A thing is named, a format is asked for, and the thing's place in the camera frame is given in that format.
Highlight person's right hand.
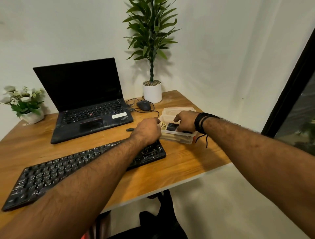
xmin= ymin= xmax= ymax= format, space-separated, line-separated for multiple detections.
xmin=173 ymin=111 xmax=200 ymax=133

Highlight person's left hand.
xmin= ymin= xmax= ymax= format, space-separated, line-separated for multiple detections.
xmin=130 ymin=117 xmax=162 ymax=148

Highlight clear plastic container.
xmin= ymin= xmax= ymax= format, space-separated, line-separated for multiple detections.
xmin=158 ymin=107 xmax=199 ymax=145

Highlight person's left forearm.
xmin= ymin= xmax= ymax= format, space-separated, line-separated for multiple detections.
xmin=0 ymin=137 xmax=146 ymax=239

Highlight person's right forearm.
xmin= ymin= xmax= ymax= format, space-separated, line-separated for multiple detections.
xmin=202 ymin=117 xmax=315 ymax=238

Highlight black computer mouse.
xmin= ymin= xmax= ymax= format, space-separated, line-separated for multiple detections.
xmin=136 ymin=100 xmax=151 ymax=112

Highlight tall green plant white pot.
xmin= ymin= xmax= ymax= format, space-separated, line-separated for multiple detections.
xmin=122 ymin=0 xmax=182 ymax=104

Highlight black laptop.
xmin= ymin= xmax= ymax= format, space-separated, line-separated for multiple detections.
xmin=33 ymin=57 xmax=134 ymax=145

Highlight person's black trousers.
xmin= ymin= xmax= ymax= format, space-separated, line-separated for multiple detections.
xmin=107 ymin=189 xmax=189 ymax=239

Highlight white flower plant white pot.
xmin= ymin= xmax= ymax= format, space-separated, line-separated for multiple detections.
xmin=0 ymin=85 xmax=46 ymax=124

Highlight black keyboard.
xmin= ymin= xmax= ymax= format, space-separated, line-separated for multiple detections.
xmin=1 ymin=139 xmax=167 ymax=212

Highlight black mouse cable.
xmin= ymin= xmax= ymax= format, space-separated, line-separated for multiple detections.
xmin=126 ymin=96 xmax=160 ymax=119

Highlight black cord wristband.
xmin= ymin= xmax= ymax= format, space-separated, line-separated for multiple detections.
xmin=194 ymin=112 xmax=221 ymax=149

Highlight black window frame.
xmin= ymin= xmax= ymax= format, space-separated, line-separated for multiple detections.
xmin=261 ymin=27 xmax=315 ymax=138

